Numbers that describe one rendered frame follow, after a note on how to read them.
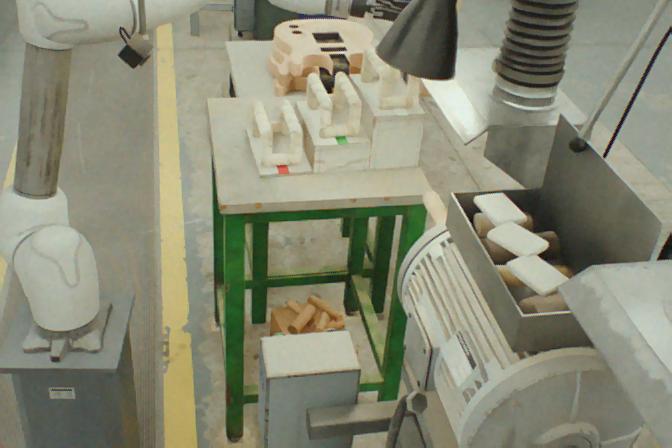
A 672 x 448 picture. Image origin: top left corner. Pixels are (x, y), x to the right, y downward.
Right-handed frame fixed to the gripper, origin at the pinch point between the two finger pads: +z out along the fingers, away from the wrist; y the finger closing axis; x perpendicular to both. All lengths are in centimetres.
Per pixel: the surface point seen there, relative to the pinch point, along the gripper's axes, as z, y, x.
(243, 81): -55, -58, -53
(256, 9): -70, -163, -63
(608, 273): 18, 117, 11
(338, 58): -24, -59, -38
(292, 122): -31.0, -3.5, -37.5
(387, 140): -4.4, -4.4, -37.9
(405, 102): -1.6, -8.0, -27.4
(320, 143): -22.2, 1.2, -39.8
